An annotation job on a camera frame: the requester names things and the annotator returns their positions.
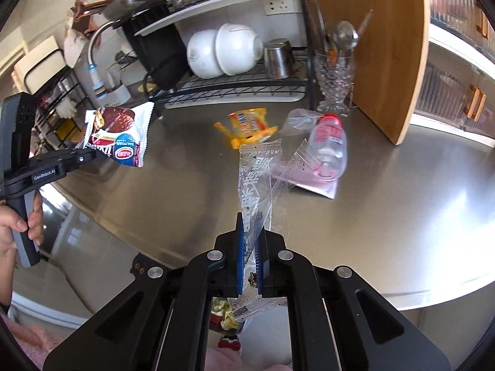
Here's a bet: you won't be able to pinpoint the black waste bin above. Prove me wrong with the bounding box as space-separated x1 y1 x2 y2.
210 297 287 337

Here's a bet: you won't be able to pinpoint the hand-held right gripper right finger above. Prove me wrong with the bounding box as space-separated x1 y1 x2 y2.
257 227 451 371

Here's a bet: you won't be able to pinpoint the white hanging cloth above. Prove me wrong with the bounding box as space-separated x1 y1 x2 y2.
62 27 91 68

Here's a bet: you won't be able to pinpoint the brown hanging cloth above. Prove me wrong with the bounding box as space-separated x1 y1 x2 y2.
71 0 97 33

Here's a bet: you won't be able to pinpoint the thin bottle brush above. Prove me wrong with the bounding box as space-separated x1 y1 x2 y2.
358 10 374 39

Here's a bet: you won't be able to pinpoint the steel cup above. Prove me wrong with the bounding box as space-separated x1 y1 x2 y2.
264 39 296 79

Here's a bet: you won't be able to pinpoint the white glove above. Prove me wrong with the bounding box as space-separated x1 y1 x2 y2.
56 98 78 118

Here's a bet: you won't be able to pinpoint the orange snack wrapper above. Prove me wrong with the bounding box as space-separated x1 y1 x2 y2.
214 107 279 151

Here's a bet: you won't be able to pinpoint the white plain bowl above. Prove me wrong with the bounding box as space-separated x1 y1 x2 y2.
214 23 265 76

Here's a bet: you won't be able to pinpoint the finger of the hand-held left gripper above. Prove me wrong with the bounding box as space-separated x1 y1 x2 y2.
64 148 97 171

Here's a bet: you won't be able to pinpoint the black wire shelf rack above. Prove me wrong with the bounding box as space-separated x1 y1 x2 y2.
23 66 97 155

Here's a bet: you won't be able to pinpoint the black two-tier dish rack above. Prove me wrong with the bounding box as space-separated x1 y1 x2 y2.
116 0 321 111

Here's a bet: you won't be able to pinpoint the metal spoon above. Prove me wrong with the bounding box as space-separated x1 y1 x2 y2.
333 20 360 53

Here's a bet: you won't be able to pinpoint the pink fleece pajama pants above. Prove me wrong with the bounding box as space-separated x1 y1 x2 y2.
205 348 291 371

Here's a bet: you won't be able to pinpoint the white sink caddy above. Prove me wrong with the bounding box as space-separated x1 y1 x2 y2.
106 81 132 103

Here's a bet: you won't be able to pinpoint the person's left hand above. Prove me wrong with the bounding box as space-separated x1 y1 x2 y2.
0 194 45 259

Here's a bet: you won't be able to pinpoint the red white slipper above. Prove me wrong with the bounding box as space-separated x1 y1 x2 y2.
217 334 241 352

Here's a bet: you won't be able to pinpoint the white lower drip tray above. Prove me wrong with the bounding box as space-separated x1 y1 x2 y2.
164 79 310 109

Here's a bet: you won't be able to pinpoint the clear plastic bag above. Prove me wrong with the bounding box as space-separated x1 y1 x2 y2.
279 109 323 137

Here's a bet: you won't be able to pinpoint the steel faucet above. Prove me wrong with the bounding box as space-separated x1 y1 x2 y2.
87 19 128 66

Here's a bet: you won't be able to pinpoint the brown snack wrapper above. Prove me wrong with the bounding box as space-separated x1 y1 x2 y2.
83 101 155 168

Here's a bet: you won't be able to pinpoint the white patterned bowl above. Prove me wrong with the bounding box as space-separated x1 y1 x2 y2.
187 29 227 79

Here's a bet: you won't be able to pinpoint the pink clear pouch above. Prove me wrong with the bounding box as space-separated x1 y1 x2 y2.
271 141 339 200

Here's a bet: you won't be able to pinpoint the white upper drip tray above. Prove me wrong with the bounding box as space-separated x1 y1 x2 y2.
137 0 302 36

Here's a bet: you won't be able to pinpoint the brown chopsticks bundle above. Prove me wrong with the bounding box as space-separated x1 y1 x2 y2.
311 0 329 55

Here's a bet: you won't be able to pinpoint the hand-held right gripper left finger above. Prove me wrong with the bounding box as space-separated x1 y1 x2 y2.
42 211 248 371

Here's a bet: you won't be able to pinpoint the wire sponge holder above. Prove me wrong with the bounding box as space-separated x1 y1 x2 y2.
106 48 136 72

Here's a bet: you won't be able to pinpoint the wooden cutting board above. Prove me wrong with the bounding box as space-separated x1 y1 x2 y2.
302 0 432 146

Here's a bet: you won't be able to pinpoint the white box appliance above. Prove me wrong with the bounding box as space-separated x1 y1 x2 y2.
11 36 64 94

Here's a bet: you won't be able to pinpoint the white wall socket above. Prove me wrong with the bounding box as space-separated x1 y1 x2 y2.
265 0 292 16

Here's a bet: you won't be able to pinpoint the blue white faucet extender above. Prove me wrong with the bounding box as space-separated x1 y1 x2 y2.
88 62 110 106

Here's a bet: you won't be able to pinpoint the glass utensil holder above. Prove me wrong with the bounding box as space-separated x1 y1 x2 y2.
313 52 354 117

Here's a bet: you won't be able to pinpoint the metal colander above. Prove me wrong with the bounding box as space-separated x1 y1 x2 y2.
101 0 171 20

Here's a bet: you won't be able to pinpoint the clear printed wrapper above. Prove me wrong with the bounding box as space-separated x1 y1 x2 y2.
232 141 298 323

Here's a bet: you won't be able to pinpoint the white storage drawer cabinet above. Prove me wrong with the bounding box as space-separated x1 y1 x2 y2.
410 0 495 140

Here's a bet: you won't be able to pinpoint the clear bottle red cap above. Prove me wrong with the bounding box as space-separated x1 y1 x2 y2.
307 113 349 181

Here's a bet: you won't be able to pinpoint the person's left forearm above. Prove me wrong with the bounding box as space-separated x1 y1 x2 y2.
0 257 64 371

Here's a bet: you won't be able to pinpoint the white drip tray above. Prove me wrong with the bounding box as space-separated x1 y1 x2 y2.
164 79 310 109
137 0 302 36

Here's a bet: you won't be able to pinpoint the black cloth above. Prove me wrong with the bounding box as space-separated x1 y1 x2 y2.
122 4 190 91

